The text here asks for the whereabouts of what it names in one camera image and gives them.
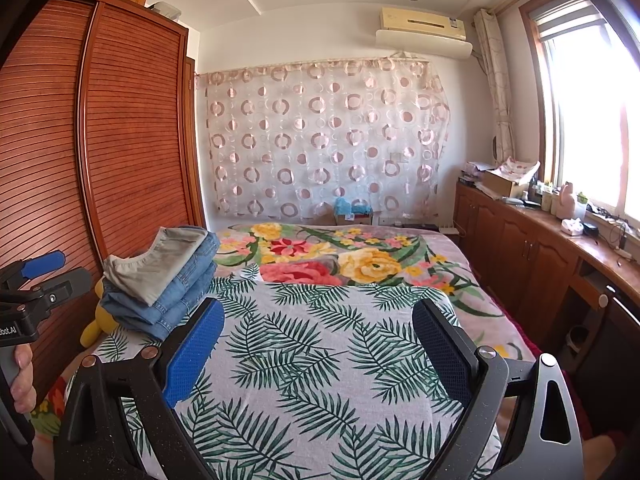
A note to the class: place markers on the person's left hand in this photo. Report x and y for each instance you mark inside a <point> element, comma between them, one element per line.
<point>26,380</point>

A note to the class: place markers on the wall air conditioner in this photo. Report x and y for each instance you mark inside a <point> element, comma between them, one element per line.
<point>420,19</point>

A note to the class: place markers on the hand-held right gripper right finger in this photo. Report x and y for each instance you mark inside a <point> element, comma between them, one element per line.
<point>440,345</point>

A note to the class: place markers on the floral bed blanket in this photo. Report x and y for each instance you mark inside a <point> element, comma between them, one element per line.
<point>370,260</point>

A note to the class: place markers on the leaf print bed sheet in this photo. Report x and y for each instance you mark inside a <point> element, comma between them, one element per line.
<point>310,360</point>

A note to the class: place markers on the clear storage box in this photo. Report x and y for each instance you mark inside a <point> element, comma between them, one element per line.
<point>164,10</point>

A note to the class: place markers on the wooden framed window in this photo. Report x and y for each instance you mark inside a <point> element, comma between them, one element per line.
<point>595,110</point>

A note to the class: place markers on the open cardboard box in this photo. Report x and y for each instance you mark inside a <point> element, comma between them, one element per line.
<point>502,186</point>

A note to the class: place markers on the yellow plush toy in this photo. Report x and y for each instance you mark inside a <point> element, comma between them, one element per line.
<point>100,320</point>

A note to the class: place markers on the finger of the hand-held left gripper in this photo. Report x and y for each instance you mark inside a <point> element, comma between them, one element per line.
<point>70,285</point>
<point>45,265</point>

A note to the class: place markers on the folded blue jeans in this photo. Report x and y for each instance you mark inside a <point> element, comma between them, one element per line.
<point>175,305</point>

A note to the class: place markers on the stack of papers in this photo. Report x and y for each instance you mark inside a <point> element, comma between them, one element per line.
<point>472,174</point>

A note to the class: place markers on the blue plastic bag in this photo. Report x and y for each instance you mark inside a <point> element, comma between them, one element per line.
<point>350,206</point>

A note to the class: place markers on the small black case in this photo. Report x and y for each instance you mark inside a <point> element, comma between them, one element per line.
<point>590,229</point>

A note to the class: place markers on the white patterned bag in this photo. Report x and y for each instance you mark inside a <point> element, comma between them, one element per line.
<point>522,166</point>

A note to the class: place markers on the wooden cabinet counter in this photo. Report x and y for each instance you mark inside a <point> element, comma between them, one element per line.
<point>520,260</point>

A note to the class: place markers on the small round mirror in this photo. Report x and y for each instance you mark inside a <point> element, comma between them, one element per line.
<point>496,147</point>

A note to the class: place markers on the small grey bin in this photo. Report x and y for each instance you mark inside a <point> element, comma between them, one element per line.
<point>580,340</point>

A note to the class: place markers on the wooden louvered wardrobe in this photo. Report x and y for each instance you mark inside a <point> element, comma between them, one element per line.
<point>130,135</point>

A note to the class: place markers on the grey pants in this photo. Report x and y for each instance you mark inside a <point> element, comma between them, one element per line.
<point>150,267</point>

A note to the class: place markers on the small cardboard box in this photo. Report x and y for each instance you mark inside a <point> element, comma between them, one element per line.
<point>355,220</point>

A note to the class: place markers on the circle patterned sheer curtain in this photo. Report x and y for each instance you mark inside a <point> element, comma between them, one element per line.
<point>325,135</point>

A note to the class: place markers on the white bottle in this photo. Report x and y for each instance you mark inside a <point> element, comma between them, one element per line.
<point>547,199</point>

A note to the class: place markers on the pale detergent jug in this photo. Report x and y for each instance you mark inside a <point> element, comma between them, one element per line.
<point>565,200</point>

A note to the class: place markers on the beige window curtain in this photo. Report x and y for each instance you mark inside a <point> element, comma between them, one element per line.
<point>495,85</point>

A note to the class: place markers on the white tissue pack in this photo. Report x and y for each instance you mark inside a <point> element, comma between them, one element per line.
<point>571,226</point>

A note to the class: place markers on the green capped bottle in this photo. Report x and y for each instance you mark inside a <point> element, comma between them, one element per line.
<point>581,206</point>

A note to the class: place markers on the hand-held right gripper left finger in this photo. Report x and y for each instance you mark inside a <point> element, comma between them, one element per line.
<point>192,355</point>

